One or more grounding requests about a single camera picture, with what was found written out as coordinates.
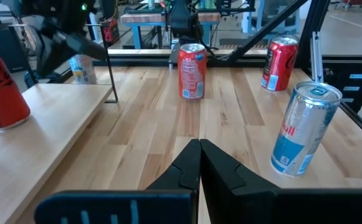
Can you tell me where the light blue Red Bull can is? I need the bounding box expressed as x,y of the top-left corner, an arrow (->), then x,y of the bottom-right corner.
270,80 -> 343,177

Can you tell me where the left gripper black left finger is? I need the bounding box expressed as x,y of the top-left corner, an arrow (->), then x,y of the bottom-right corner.
34,139 -> 202,224

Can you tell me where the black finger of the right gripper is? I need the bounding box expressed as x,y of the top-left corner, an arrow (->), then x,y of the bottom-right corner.
40,51 -> 108,77
51,30 -> 108,57

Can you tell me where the red black equipment case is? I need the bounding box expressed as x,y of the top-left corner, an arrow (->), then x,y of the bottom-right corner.
100,17 -> 121,48

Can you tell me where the white Celsius can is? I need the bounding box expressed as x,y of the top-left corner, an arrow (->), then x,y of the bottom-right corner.
68,54 -> 98,85

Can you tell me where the dark grey cabinet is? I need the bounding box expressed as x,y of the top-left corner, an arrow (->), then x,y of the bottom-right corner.
0,24 -> 24,73

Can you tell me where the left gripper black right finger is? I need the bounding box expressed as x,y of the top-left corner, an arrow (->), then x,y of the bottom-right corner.
200,139 -> 362,224

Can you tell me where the orange Fanta can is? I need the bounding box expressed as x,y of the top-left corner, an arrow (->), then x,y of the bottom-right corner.
177,42 -> 208,100

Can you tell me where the workbench with blue metal legs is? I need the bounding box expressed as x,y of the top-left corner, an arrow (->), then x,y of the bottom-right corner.
120,11 -> 222,50

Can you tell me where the red Coca-Cola can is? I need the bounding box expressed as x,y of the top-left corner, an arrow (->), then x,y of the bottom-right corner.
0,47 -> 31,131
260,35 -> 299,92

